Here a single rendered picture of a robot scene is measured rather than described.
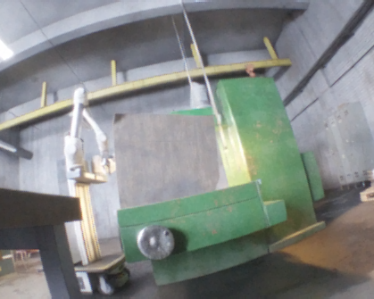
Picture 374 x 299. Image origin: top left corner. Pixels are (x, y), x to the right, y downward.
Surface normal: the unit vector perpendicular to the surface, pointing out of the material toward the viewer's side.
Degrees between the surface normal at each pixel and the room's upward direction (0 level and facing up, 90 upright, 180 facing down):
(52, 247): 90
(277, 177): 90
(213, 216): 90
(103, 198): 90
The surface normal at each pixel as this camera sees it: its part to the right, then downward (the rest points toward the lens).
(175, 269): 0.14, -0.27
